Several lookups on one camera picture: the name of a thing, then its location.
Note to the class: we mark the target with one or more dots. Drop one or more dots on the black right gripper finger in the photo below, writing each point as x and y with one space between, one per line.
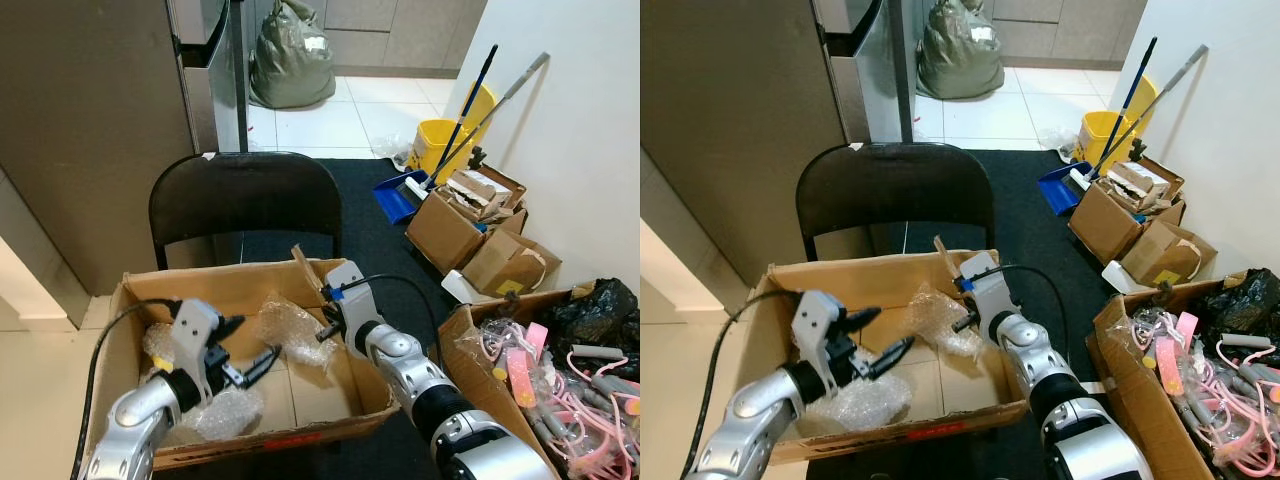
969 321
328 331

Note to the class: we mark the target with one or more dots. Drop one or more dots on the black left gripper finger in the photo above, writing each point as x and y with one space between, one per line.
894 355
231 326
263 364
863 317

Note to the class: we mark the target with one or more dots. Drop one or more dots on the clear bubble wrap piece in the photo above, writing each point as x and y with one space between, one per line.
865 402
158 348
290 330
935 318
230 412

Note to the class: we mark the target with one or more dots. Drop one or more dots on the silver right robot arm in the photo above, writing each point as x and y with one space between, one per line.
1030 348
400 358

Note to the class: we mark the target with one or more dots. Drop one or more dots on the large open cardboard box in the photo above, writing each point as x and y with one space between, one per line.
310 385
960 385

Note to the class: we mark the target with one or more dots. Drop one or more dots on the black chair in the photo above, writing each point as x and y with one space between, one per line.
895 190
245 200

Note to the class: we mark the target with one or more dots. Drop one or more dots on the white plastic piece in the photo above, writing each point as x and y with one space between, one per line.
1125 277
465 288

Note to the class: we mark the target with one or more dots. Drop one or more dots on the blue dustpan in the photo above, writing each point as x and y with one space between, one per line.
398 198
1058 188

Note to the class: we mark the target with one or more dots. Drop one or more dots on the open brown cardboard box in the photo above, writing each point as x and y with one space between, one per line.
1100 222
440 230

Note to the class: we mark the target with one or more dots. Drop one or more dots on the closed brown cardboard box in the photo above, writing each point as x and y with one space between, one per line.
1160 255
505 265

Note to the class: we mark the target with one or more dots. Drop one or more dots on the clear plastic bag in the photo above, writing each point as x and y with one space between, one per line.
1055 137
395 147

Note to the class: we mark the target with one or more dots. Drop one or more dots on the yellow mop bucket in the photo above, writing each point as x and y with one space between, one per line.
440 140
1100 130

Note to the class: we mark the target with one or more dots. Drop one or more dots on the steel fridge door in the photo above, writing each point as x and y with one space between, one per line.
880 80
215 90

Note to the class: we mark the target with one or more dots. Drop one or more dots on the grey brown tall cabinet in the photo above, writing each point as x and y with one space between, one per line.
730 120
90 130

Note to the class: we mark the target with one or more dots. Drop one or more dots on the black plastic bag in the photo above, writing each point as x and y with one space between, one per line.
1245 300
600 310

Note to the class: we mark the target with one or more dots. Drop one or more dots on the green garbage bag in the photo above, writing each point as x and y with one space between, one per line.
290 65
960 55

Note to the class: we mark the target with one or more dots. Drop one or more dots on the grey kitchen cabinets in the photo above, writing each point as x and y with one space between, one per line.
1060 25
400 30

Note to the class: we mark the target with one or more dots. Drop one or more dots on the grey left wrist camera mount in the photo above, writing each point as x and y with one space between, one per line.
822 315
195 322

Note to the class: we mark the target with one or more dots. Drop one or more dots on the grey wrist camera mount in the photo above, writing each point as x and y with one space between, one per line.
980 275
195 322
347 285
822 315

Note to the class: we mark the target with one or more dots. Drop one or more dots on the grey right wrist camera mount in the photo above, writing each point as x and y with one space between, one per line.
980 275
347 285

